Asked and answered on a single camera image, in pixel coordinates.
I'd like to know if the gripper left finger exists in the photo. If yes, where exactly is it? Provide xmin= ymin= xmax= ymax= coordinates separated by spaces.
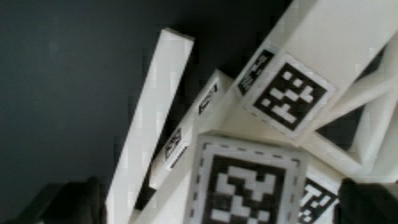
xmin=5 ymin=177 xmax=106 ymax=224

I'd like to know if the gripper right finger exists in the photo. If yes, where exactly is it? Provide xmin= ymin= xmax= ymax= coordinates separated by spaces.
xmin=334 ymin=178 xmax=398 ymax=224

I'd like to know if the white tagged cube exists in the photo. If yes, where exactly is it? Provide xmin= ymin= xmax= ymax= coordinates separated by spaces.
xmin=183 ymin=133 xmax=309 ymax=224

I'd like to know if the white chair back frame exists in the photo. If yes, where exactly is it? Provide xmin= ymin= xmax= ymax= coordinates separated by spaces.
xmin=129 ymin=0 xmax=398 ymax=224

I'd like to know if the white chair leg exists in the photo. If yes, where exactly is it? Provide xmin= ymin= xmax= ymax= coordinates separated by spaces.
xmin=149 ymin=70 xmax=233 ymax=189

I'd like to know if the white U-shaped fence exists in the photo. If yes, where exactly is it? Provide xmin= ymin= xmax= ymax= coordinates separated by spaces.
xmin=105 ymin=28 xmax=193 ymax=224

